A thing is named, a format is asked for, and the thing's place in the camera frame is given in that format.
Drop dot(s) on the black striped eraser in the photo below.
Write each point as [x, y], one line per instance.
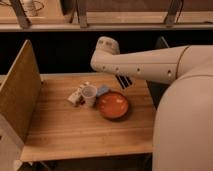
[124, 81]

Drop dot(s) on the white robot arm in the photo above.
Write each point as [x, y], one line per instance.
[183, 127]

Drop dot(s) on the blue sponge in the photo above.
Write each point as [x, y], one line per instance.
[103, 89]

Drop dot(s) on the translucent plastic cup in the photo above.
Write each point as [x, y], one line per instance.
[89, 93]

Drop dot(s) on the orange round plate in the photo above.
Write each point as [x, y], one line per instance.
[112, 105]

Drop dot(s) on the left wooden side panel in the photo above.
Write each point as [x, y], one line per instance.
[18, 94]

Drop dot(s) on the wooden back shelf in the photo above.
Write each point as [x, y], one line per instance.
[105, 15]

